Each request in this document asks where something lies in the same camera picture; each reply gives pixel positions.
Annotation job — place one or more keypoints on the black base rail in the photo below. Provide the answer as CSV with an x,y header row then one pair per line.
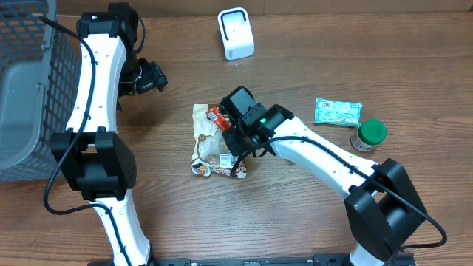
x,y
316,260

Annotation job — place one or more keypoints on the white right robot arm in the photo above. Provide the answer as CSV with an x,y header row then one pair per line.
x,y
382,205

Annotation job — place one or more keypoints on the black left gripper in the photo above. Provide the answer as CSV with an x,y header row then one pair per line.
x,y
152,77

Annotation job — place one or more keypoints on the beige nut pouch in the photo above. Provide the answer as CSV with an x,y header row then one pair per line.
x,y
211,155

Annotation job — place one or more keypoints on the teal snack packet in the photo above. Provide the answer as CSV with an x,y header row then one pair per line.
x,y
338,113

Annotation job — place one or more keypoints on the grey plastic mesh basket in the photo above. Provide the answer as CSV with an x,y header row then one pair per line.
x,y
39,82

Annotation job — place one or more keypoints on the green lidded jar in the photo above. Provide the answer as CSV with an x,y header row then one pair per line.
x,y
368,135

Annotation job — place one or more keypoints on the white barcode scanner stand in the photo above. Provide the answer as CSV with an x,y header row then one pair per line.
x,y
236,33

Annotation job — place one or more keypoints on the red coffee stick sachet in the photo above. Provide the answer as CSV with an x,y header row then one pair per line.
x,y
216,116

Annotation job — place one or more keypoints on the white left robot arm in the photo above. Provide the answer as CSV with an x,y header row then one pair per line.
x,y
90,154

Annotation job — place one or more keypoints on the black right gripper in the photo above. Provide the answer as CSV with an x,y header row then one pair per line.
x,y
231,137

